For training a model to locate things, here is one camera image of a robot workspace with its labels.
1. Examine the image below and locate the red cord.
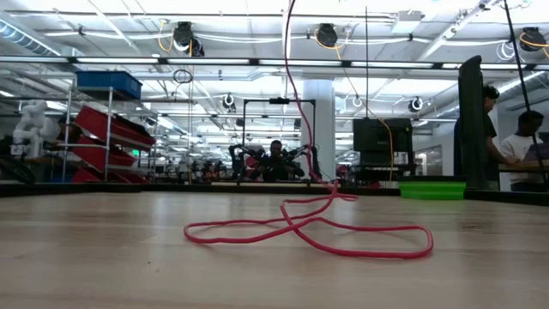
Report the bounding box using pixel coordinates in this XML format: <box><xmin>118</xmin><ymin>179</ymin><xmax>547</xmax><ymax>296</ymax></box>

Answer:
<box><xmin>183</xmin><ymin>0</ymin><xmax>434</xmax><ymax>260</ymax></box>

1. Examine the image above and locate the white pillar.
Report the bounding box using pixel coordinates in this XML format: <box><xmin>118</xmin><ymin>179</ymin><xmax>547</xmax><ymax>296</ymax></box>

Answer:
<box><xmin>301</xmin><ymin>79</ymin><xmax>336</xmax><ymax>173</ymax></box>

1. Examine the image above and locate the black cabinet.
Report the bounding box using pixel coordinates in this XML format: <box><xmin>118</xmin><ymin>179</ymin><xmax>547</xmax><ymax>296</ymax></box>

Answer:
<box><xmin>352</xmin><ymin>118</ymin><xmax>414</xmax><ymax>181</ymax></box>

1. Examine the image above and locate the green plastic tray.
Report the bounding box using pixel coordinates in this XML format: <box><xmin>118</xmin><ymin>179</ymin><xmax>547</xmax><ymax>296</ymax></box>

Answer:
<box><xmin>397</xmin><ymin>180</ymin><xmax>467</xmax><ymax>201</ymax></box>

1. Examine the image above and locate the red bin cart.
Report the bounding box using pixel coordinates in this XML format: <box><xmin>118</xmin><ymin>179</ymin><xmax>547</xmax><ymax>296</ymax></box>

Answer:
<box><xmin>59</xmin><ymin>85</ymin><xmax>158</xmax><ymax>184</ymax></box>

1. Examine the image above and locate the red storage bin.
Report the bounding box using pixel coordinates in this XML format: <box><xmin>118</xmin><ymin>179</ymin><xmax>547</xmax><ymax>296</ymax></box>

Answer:
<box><xmin>71</xmin><ymin>167</ymin><xmax>151</xmax><ymax>185</ymax></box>
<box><xmin>71</xmin><ymin>136</ymin><xmax>137</xmax><ymax>167</ymax></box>
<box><xmin>76</xmin><ymin>105</ymin><xmax>156</xmax><ymax>149</ymax></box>

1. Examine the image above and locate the blue storage bin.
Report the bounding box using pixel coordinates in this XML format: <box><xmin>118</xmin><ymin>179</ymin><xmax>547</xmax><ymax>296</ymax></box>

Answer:
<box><xmin>75</xmin><ymin>70</ymin><xmax>143</xmax><ymax>100</ymax></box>

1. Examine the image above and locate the wooden top desk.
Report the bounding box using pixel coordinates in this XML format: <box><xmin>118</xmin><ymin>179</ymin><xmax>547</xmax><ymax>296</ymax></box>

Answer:
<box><xmin>497</xmin><ymin>160</ymin><xmax>549</xmax><ymax>193</ymax></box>

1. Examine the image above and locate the grey laptop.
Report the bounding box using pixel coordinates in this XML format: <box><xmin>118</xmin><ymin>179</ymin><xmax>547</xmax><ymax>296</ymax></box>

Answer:
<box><xmin>522</xmin><ymin>142</ymin><xmax>549</xmax><ymax>163</ymax></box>

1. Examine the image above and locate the black robot station frame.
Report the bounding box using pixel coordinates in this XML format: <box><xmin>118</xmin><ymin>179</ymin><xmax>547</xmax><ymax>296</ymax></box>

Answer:
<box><xmin>242</xmin><ymin>97</ymin><xmax>317</xmax><ymax>185</ymax></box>

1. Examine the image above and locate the yellow hanging cable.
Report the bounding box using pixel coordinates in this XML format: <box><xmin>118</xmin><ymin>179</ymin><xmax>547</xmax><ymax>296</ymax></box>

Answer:
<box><xmin>377</xmin><ymin>118</ymin><xmax>394</xmax><ymax>181</ymax></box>

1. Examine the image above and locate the black ceiling cable reel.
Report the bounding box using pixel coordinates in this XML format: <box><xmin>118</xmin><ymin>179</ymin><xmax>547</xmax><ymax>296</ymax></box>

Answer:
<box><xmin>173</xmin><ymin>21</ymin><xmax>205</xmax><ymax>58</ymax></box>
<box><xmin>315</xmin><ymin>22</ymin><xmax>340</xmax><ymax>49</ymax></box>
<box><xmin>518</xmin><ymin>26</ymin><xmax>549</xmax><ymax>53</ymax></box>

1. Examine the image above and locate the thin black hanging cable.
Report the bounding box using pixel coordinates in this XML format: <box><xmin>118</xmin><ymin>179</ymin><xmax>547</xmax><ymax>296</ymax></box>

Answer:
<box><xmin>502</xmin><ymin>0</ymin><xmax>548</xmax><ymax>181</ymax></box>

